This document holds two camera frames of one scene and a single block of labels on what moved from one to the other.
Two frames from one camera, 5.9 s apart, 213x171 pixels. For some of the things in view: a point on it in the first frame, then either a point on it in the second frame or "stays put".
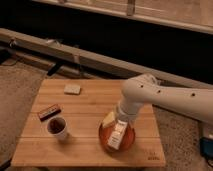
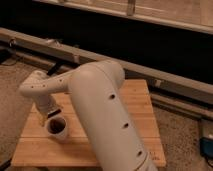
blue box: x=206 y=146 stays put
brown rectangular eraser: x=49 y=112 stays put
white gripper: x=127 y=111 to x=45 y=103
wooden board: x=64 y=127 stays put
